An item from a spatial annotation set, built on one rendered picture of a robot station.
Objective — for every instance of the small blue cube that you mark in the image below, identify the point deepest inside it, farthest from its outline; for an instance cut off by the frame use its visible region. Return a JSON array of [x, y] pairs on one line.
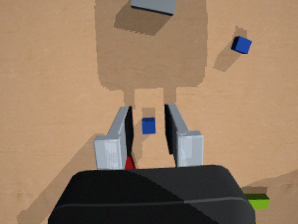
[[241, 45], [148, 125]]

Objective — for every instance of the red rod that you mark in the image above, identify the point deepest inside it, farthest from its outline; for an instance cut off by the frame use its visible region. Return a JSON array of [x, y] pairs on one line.
[[130, 163]]

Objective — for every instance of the lime green rod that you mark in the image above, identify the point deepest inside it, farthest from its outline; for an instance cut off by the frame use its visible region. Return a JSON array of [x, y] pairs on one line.
[[258, 201]]

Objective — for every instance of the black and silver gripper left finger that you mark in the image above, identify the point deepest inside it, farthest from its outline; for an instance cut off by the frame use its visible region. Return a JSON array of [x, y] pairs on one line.
[[111, 150]]

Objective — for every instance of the grey rod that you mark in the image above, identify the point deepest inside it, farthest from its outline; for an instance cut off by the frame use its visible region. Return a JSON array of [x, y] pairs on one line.
[[166, 7]]

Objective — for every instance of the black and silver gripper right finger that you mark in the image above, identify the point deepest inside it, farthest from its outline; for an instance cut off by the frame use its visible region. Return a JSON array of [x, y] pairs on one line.
[[185, 145]]

